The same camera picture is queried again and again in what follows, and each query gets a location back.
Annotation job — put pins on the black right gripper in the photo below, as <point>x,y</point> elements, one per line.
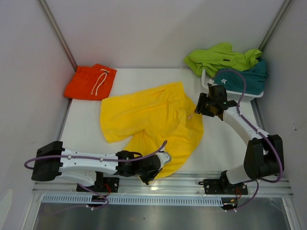
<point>203,97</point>

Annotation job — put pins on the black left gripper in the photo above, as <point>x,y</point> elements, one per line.
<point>147,179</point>

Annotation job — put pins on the yellow shorts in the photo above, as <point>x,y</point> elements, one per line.
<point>150,117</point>

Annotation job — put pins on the orange shorts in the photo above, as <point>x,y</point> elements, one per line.
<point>91,83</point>

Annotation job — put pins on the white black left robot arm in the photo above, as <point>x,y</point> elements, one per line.
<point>53,160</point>

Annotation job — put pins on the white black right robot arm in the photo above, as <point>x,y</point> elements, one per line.
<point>264,153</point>

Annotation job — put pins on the lime green shorts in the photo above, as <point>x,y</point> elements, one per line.
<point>221,56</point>

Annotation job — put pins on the teal shorts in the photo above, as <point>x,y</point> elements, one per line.
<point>233,80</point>

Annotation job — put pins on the white plastic laundry basket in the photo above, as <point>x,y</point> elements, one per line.
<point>231,95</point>

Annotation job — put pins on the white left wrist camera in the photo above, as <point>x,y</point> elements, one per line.
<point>164,158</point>

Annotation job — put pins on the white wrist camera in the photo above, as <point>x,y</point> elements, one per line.
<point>210,82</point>
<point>164,158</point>

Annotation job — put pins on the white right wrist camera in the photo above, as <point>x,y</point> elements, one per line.
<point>210,82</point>

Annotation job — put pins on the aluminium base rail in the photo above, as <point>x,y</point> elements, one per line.
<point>178,184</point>

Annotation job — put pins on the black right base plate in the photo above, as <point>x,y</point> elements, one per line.
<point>217,187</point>

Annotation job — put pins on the white slotted cable duct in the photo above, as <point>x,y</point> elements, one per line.
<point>135,200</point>

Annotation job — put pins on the right aluminium frame post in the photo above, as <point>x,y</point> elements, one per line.
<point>281,13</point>

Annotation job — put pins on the aluminium frame post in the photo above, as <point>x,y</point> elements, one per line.
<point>57,31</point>
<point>281,13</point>

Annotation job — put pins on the left aluminium frame post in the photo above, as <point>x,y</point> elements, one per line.
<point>57,31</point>

